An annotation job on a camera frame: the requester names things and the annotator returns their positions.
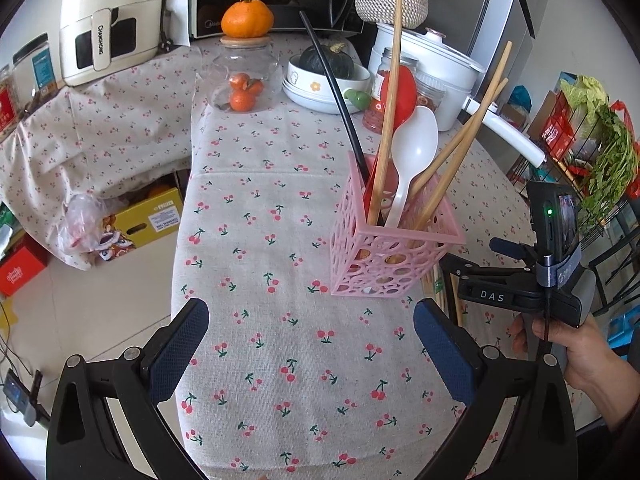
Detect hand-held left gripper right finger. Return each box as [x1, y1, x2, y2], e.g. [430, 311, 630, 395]
[413, 297, 581, 480]

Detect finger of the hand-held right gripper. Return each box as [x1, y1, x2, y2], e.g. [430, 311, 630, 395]
[439, 254, 506, 283]
[489, 237, 541, 262]

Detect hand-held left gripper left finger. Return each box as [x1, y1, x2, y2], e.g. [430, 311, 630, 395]
[46, 297, 211, 480]

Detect paper-wrapped wooden chopsticks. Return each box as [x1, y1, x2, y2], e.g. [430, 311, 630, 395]
[421, 264, 449, 307]

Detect pink plastic utensil basket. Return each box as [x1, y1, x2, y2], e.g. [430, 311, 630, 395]
[328, 152, 467, 301]

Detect white plastic spoon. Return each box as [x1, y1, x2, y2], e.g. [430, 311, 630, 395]
[383, 104, 440, 229]

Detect red plastic spoon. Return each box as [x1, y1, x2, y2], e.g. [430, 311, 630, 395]
[364, 65, 417, 217]

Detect black chopstick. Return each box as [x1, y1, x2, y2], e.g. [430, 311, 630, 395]
[298, 9, 374, 187]

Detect person's right hand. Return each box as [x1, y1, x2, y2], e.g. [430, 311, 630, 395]
[510, 310, 640, 433]

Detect cherry print tablecloth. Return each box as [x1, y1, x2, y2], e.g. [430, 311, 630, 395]
[172, 35, 592, 480]

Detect bunch of leafy greens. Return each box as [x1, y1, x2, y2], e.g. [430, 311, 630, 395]
[581, 104, 640, 222]

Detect red snack packet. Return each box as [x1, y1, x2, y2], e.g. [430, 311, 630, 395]
[539, 109, 577, 162]

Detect yellow cardboard box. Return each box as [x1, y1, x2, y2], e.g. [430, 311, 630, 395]
[102, 187, 185, 262]

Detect blue plastic bag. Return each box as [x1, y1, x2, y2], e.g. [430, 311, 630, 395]
[509, 85, 534, 110]

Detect clear plastic bag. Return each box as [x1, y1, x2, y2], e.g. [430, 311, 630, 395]
[56, 193, 109, 262]

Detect small device with screen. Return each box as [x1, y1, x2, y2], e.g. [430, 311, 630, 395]
[2, 367, 44, 427]

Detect red plastic bag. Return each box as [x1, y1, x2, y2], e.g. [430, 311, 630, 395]
[609, 100, 640, 192]

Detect napa cabbage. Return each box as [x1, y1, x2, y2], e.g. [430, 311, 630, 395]
[559, 74, 614, 132]

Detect jar of dried fruit slices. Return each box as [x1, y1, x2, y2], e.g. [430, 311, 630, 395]
[414, 72, 447, 115]

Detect red cardboard box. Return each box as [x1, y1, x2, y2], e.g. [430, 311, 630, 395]
[0, 236, 52, 298]

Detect jar of red berries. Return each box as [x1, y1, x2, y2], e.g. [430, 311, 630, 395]
[362, 47, 419, 134]

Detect white electric cooking pot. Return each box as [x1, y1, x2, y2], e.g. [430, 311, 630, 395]
[369, 22, 547, 169]

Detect small green fruit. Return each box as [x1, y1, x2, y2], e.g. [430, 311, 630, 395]
[347, 88, 372, 114]

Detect small floral print cloth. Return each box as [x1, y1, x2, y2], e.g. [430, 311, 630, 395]
[0, 40, 202, 272]

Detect grey refrigerator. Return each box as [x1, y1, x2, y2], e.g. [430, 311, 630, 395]
[466, 0, 557, 92]

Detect white flower print bowl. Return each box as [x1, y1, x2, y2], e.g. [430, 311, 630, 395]
[281, 55, 374, 115]

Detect dark green pumpkin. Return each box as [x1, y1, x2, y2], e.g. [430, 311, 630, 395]
[298, 42, 355, 81]

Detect woven lidded basket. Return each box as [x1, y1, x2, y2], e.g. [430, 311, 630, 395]
[352, 0, 430, 30]

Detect clear glass jar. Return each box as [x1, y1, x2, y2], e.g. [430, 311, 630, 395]
[194, 41, 282, 114]

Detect red label jar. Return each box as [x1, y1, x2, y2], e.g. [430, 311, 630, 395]
[0, 62, 24, 137]

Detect clear container teal label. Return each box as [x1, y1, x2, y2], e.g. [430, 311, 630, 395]
[12, 33, 64, 97]

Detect wooden jar lid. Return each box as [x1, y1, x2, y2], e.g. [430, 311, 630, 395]
[219, 33, 274, 48]

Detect large orange citrus fruit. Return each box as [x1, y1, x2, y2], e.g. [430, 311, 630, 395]
[220, 0, 275, 40]

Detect cream air fryer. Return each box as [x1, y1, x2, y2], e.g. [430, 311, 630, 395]
[58, 0, 169, 87]

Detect black wire rack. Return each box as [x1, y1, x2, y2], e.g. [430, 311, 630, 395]
[506, 147, 632, 262]

